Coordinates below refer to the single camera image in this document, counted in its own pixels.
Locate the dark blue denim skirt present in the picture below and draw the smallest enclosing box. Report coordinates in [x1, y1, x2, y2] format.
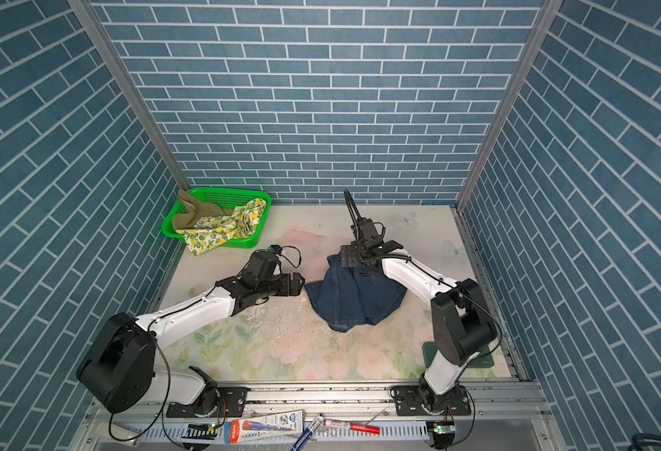
[305, 254, 407, 333]

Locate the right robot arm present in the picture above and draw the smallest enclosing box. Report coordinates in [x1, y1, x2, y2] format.
[341, 216, 501, 411]

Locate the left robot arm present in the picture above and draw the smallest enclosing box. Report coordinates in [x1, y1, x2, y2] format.
[76, 245, 305, 417]

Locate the yellow lemon print skirt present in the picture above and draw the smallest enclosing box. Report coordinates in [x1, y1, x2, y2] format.
[177, 198, 267, 256]

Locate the olive khaki skirt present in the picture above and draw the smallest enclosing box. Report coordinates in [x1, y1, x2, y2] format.
[172, 190, 233, 230]

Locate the toothpaste box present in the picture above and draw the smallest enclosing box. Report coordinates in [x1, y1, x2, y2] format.
[223, 410, 304, 445]

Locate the blue marker pen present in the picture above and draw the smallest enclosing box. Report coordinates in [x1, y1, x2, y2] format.
[290, 413, 325, 451]

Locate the dark green pad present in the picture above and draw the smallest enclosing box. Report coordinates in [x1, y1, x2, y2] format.
[422, 341, 494, 369]

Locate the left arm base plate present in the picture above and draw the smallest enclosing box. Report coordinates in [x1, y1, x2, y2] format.
[166, 386, 249, 419]

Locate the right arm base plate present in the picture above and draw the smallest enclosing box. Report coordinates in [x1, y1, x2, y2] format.
[390, 385, 471, 416]

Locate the red handled screwdriver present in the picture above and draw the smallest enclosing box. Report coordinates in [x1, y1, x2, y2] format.
[323, 418, 381, 436]

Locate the aluminium rail frame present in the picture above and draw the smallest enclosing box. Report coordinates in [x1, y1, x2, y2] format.
[70, 379, 565, 450]

